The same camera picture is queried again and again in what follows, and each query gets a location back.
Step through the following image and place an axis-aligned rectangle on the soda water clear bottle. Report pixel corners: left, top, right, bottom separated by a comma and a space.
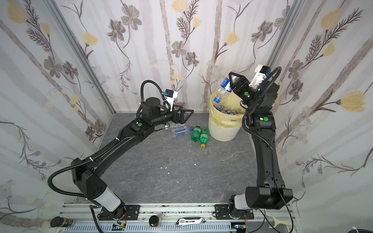
171, 124, 194, 137

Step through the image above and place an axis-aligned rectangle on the green bottle yellow cap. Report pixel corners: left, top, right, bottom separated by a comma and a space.
191, 124, 201, 142
200, 128, 209, 148

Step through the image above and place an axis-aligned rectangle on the blue label bottle blue cap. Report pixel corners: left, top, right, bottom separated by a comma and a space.
221, 109, 242, 115

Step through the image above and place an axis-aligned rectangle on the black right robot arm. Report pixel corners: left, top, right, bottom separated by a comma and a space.
228, 69, 293, 219

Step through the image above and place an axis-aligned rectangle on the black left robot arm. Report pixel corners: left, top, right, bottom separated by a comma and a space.
47, 97, 194, 220

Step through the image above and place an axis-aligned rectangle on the yellow plastic bin liner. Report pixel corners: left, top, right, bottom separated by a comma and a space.
209, 92, 245, 128

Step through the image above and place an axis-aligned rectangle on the white ribbed trash bin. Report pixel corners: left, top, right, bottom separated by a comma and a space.
208, 106, 242, 142

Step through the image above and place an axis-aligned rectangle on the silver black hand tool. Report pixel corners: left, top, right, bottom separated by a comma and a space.
175, 217, 207, 228

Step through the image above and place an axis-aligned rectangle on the black round knob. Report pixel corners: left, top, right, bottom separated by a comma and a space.
149, 215, 160, 227

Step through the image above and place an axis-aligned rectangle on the cream plastic peeler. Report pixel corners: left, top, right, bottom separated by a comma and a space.
267, 215, 292, 228

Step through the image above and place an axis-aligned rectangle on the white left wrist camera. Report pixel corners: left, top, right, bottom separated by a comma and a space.
163, 89, 178, 109

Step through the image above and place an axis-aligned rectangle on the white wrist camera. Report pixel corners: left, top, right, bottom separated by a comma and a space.
163, 89, 178, 109
249, 65, 271, 90

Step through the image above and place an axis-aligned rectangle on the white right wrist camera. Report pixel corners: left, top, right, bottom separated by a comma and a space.
249, 65, 271, 90

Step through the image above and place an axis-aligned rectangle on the white slotted cable duct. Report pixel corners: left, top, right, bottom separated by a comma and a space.
62, 222, 237, 233

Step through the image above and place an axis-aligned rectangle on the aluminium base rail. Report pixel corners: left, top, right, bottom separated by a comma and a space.
57, 203, 301, 233

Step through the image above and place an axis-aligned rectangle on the black jar on rail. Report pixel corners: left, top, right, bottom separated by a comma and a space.
50, 216, 75, 228

